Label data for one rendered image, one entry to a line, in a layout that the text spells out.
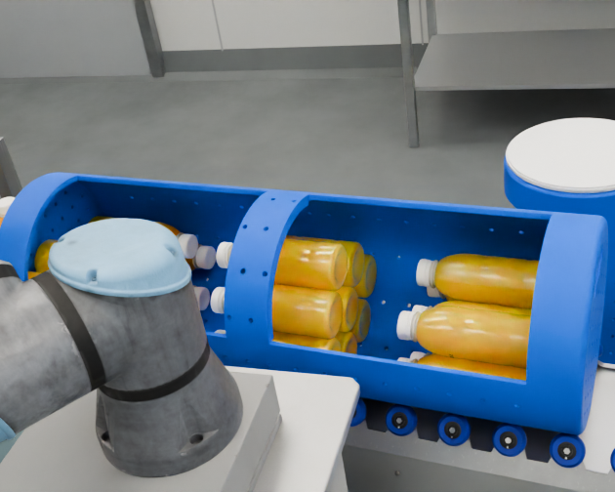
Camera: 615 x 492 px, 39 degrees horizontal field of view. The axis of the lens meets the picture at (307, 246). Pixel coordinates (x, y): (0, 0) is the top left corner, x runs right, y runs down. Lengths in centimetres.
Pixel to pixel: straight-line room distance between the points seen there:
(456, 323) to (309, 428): 26
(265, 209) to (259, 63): 379
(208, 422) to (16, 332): 21
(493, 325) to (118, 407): 50
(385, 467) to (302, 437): 33
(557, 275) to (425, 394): 23
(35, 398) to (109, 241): 15
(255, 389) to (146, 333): 19
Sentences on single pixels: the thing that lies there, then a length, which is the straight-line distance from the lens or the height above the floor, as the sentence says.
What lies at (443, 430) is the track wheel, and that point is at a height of 96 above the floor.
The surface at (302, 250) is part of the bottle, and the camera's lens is 120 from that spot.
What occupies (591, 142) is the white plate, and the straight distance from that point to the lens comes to 172.
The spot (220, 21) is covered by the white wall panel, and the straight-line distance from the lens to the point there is 498.
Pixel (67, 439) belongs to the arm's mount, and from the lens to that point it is 95.
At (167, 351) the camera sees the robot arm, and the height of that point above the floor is 135.
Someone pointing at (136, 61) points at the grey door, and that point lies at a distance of 526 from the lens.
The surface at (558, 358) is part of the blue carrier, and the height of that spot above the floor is 114.
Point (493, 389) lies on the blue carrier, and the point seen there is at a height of 109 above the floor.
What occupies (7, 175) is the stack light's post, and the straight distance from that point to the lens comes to 202.
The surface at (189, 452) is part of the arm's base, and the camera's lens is 86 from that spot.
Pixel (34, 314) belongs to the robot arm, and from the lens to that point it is 76.
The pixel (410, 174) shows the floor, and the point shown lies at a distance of 375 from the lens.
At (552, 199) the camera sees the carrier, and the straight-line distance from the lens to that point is 159.
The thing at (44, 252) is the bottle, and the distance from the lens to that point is 143.
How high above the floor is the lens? 184
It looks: 33 degrees down
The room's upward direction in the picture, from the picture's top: 10 degrees counter-clockwise
